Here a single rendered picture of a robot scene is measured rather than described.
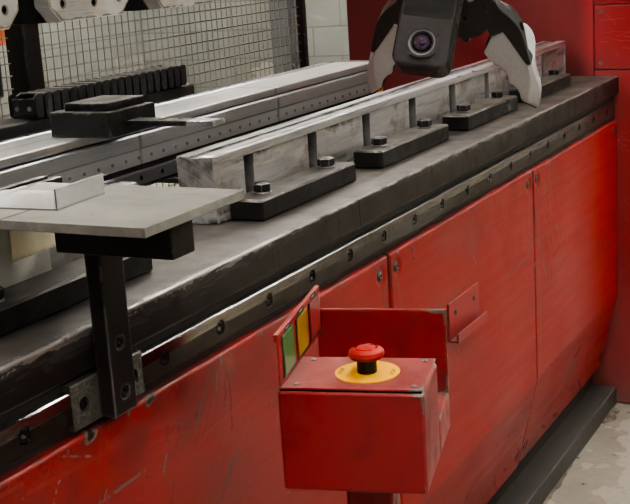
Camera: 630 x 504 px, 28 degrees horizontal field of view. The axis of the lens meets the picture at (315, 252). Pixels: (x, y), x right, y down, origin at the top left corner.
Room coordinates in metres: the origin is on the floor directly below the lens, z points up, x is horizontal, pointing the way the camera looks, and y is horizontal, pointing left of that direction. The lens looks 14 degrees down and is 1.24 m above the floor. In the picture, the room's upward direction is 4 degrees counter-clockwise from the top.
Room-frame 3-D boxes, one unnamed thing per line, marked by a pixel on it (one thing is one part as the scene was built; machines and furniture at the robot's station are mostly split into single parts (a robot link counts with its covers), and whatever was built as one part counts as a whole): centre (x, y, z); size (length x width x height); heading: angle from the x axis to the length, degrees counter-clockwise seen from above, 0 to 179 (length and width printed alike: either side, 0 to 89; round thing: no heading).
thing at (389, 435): (1.36, -0.05, 0.75); 0.20 x 0.16 x 0.18; 166
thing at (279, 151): (2.44, -0.24, 0.92); 1.67 x 0.06 x 0.10; 152
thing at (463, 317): (2.16, -0.27, 0.59); 0.15 x 0.02 x 0.07; 152
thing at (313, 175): (1.83, 0.02, 0.89); 0.30 x 0.05 x 0.03; 152
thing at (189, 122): (1.87, 0.24, 1.01); 0.26 x 0.12 x 0.05; 62
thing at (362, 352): (1.31, -0.05, 0.79); 0.04 x 0.04 x 0.04
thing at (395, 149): (2.19, -0.17, 0.89); 0.30 x 0.05 x 0.03; 152
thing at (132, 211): (1.26, 0.23, 1.00); 0.26 x 0.18 x 0.01; 62
